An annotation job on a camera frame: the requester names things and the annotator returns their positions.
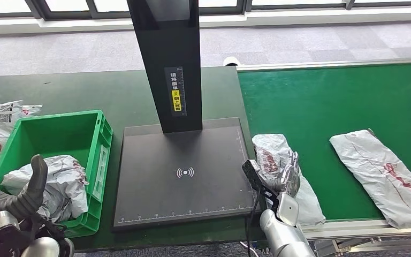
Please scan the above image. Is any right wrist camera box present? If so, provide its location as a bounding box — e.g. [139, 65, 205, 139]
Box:
[241, 160, 277, 205]

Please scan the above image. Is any green conveyor belt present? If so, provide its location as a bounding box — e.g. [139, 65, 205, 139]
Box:
[237, 63, 411, 221]

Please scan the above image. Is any black scanner column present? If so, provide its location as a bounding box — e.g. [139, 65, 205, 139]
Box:
[126, 0, 203, 134]

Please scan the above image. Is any black scanner base plate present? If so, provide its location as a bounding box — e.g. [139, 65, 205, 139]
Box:
[112, 117, 263, 232]

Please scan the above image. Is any dark green table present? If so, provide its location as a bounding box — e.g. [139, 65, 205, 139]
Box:
[0, 66, 267, 253]

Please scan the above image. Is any clear crate label pocket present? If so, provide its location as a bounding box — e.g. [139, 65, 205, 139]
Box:
[93, 143, 110, 203]

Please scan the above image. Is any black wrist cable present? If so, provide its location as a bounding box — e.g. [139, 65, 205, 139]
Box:
[246, 188, 263, 257]
[28, 213, 68, 245]

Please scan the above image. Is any green plastic crate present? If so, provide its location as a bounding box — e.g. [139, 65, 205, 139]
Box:
[0, 110, 113, 238]

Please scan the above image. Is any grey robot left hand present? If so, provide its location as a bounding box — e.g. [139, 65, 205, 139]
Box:
[0, 154, 49, 221]

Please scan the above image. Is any grey parcel bag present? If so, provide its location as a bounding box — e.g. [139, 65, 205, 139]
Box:
[0, 155, 89, 223]

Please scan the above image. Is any long grey parcel red print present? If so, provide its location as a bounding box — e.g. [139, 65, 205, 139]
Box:
[329, 128, 411, 230]

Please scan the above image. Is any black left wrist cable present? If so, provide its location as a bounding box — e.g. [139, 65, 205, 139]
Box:
[28, 213, 68, 245]

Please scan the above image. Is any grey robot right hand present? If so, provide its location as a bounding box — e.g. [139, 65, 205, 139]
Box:
[262, 152, 301, 198]

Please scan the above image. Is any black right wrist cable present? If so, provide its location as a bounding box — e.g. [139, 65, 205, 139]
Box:
[246, 188, 263, 257]

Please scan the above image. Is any black yellow column label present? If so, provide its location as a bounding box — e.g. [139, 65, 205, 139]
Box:
[164, 66, 188, 117]

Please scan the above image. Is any aluminium conveyor frame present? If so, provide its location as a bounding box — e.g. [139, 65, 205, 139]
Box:
[235, 57, 411, 257]

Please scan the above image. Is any thin white cable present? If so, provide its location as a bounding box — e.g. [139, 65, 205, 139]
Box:
[240, 241, 260, 257]

